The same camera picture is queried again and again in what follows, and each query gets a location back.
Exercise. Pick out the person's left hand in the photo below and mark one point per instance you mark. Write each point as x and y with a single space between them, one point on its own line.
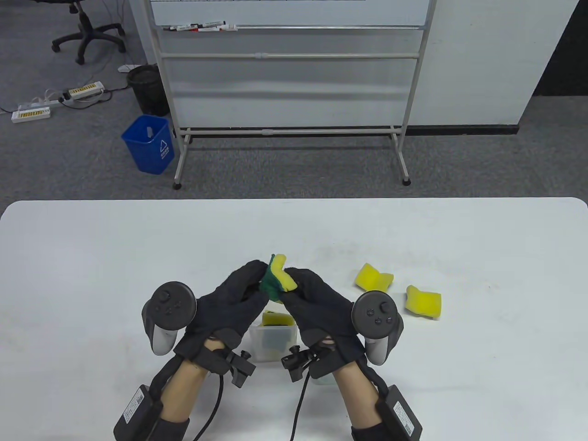
225 308

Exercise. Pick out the person's right hand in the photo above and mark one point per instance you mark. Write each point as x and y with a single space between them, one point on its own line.
321 312

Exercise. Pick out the black tracking controller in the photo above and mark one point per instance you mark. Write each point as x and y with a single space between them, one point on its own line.
170 305
374 312

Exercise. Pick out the clear plastic airtight container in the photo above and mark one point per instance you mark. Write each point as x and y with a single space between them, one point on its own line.
275 354

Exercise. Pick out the clear plastic container lid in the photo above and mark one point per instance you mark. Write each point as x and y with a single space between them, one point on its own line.
324 380

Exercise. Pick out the person's right forearm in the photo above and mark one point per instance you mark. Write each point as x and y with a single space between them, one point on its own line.
356 395

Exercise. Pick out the person's left forearm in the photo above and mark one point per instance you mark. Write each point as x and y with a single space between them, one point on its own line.
183 390

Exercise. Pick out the black wrist sensor box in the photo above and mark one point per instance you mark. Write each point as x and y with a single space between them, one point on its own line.
402 413
135 413

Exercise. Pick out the blue plastic bin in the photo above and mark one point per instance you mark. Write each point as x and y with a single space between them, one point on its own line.
149 156

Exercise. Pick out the white mobile whiteboard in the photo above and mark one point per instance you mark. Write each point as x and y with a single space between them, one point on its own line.
294 92

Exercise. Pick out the black mesh wastebasket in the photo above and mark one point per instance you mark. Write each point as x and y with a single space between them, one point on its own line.
147 92

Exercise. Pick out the white power strip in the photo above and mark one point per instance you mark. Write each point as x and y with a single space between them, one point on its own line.
86 90
30 115

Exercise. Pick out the white power strips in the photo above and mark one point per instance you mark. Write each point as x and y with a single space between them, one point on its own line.
51 97

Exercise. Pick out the red whiteboard marker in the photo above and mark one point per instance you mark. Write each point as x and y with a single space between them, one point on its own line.
228 27
206 29

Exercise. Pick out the black whiteboard marker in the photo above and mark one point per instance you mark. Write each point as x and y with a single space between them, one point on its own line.
202 24
181 28

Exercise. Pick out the black office chair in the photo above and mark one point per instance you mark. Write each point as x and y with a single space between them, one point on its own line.
85 34

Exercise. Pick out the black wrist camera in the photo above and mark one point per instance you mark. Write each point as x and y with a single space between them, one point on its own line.
298 363
234 367

